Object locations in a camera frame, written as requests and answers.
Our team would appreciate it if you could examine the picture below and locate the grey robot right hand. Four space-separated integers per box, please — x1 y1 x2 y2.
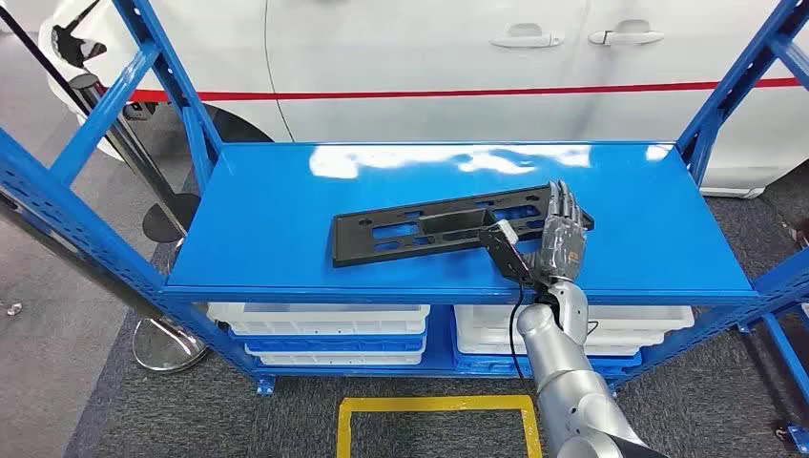
523 179 589 287

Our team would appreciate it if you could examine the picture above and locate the black plastic panel part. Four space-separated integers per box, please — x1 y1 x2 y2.
331 183 595 269

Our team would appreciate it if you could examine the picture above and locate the blue metal shelf rack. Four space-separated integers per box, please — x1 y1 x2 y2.
0 0 809 437

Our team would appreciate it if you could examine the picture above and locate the blue plastic bin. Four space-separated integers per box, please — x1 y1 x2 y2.
453 350 643 379

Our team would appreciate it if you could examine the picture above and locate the white car with red stripe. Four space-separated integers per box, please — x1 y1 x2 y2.
37 0 809 200

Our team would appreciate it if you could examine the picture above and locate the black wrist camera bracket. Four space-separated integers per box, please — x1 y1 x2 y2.
478 226 540 287

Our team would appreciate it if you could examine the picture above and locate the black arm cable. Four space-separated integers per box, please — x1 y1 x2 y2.
507 282 537 384

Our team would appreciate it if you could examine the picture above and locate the white car door handle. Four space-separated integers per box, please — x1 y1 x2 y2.
487 24 566 50
588 20 666 47

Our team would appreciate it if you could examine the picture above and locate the dark stanchion post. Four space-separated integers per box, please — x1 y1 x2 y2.
68 73 202 244

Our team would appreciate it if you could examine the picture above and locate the chrome stanchion post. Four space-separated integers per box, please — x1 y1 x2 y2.
0 189 209 373

